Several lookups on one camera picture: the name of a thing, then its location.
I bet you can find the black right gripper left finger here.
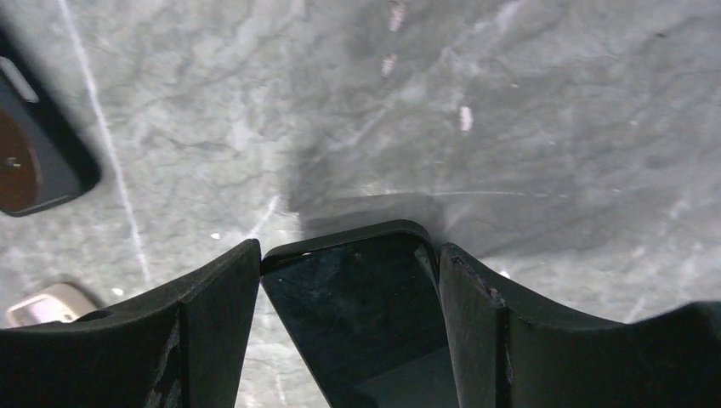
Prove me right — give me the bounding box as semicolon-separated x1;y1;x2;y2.
1;239;261;407

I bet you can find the small matte black phone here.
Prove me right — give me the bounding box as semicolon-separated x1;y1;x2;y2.
1;26;102;218

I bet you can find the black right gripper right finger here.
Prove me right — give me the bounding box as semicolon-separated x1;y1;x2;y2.
438;243;720;407

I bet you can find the black smartphone silver edge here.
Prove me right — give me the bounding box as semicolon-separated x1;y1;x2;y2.
260;219;458;408

